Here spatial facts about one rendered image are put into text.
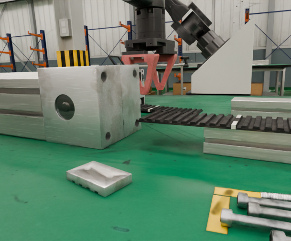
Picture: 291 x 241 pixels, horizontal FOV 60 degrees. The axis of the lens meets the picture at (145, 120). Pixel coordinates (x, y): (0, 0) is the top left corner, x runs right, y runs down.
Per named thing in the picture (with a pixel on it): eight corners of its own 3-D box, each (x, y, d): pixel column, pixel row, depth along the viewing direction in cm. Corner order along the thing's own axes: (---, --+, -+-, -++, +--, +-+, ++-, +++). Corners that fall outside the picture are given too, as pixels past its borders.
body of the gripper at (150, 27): (123, 50, 46) (121, 7, 44) (147, 51, 55) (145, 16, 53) (156, 49, 43) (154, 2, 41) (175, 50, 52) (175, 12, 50)
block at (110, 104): (148, 125, 40) (146, 63, 38) (102, 149, 29) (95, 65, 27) (102, 121, 44) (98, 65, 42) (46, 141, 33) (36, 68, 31)
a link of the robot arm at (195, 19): (214, 34, 87) (203, 45, 90) (195, 13, 88) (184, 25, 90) (211, 31, 79) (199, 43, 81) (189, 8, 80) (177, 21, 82)
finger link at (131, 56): (123, 95, 47) (119, 43, 45) (140, 91, 53) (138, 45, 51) (156, 96, 44) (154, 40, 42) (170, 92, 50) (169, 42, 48)
